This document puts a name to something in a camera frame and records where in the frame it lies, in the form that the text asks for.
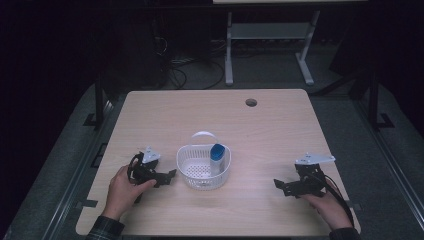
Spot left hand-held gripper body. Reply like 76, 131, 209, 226
127, 145, 162, 186

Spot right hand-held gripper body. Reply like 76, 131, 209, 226
294, 152, 336, 198

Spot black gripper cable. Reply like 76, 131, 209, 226
313, 172, 356, 228

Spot person's left hand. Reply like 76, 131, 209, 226
101, 164, 158, 221

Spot aluminium floor rail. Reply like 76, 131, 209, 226
352, 99, 424, 232
40, 99, 117, 240

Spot white plastic basket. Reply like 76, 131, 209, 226
175, 130, 233, 192

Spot person's right hand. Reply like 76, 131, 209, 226
299, 180, 355, 232

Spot black metal post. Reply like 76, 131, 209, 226
94, 75, 106, 130
367, 70, 382, 132

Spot grey metal table frame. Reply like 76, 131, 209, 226
213, 0, 368, 87

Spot black floor cables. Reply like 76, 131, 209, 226
152, 35, 226, 91

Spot white bottle with blue cap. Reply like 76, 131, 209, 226
209, 143, 227, 177

